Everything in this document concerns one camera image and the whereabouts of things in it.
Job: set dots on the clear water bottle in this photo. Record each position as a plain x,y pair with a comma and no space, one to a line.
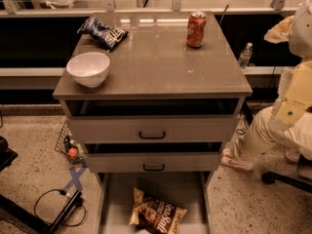
245,55

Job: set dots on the blue tape cross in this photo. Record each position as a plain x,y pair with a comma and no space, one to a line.
75,178

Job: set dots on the black office chair base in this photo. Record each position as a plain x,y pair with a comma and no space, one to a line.
304,171

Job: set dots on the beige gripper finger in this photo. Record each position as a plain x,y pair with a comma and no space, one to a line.
280,32

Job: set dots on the wire basket with items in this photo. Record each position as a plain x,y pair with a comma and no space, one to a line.
68,147

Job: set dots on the blue chip bag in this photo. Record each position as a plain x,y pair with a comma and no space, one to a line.
107,36

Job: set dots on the bottom grey drawer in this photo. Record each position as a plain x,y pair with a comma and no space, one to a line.
184,189

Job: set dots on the grey drawer cabinet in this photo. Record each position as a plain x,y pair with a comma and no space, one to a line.
153,73

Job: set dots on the grey drawer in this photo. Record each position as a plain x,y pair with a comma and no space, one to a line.
184,189
153,157
151,129

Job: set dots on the black table leg base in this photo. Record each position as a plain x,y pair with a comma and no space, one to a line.
35,222

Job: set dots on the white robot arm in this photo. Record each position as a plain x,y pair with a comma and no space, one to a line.
294,92

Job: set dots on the brown sea salt chip bag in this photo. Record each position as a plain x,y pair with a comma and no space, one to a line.
155,215

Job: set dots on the top grey drawer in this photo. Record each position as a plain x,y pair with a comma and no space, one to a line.
151,129

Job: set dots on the red soda can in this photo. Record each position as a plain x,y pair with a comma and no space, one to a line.
195,29

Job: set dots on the white bowl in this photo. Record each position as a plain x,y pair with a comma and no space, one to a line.
89,69

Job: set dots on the white red sneaker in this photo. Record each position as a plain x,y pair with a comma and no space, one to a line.
229,161

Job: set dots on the seated person in beige trousers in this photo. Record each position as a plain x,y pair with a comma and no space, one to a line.
261,137

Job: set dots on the middle grey drawer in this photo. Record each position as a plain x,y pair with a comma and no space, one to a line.
153,157

